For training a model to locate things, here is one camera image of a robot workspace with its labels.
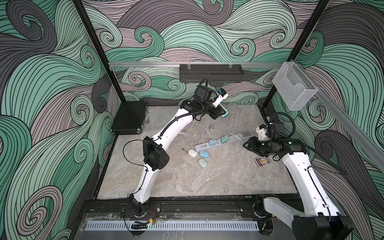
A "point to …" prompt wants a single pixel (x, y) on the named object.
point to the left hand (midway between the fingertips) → (223, 107)
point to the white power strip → (238, 139)
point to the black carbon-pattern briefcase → (130, 118)
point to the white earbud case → (192, 153)
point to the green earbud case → (202, 162)
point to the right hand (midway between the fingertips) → (245, 146)
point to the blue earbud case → (204, 154)
